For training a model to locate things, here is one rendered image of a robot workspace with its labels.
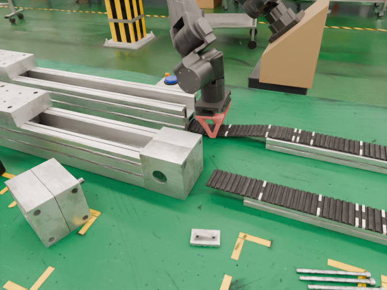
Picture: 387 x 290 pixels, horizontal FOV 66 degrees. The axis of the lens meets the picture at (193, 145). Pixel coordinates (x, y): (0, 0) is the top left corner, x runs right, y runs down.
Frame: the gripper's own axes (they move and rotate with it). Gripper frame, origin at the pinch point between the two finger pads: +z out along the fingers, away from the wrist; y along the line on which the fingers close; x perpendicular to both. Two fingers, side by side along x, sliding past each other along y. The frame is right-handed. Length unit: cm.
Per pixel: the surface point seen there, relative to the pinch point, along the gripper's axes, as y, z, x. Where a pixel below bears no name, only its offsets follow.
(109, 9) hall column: -264, 17, -209
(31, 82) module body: 2, -11, -55
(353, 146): 1.4, -0.2, 31.9
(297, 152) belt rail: 3.8, 1.4, 20.5
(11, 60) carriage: -3, -16, -65
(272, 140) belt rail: 3.5, -0.8, 14.9
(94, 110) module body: 3.2, -4.2, -33.8
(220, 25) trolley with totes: -281, 41, -78
